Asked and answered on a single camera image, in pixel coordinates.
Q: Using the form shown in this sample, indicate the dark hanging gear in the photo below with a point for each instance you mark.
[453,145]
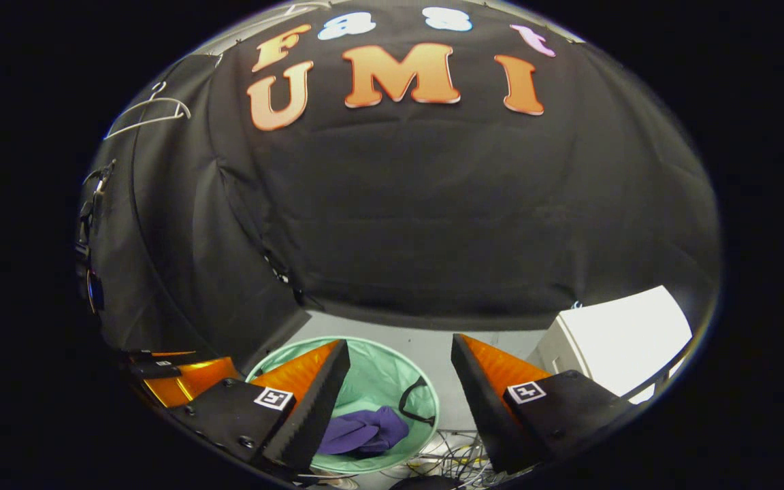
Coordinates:
[92,286]

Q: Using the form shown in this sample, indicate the white box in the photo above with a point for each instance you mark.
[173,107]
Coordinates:
[616,340]

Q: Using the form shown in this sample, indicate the black backdrop cloth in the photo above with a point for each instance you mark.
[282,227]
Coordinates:
[433,204]

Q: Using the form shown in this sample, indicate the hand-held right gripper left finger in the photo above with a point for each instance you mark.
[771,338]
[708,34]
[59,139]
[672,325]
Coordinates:
[314,408]

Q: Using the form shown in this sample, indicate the white hanger with crossbar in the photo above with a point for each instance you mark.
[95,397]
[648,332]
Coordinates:
[160,100]

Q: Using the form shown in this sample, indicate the green laundry hamper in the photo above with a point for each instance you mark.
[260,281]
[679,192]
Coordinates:
[378,374]

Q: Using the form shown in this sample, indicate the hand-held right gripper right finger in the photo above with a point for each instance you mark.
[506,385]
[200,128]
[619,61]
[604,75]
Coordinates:
[480,408]

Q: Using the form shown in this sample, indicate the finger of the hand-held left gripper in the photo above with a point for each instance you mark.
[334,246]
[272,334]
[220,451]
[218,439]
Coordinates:
[188,381]

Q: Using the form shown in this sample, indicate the purple ribbed jacket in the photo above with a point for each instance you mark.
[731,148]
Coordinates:
[365,429]

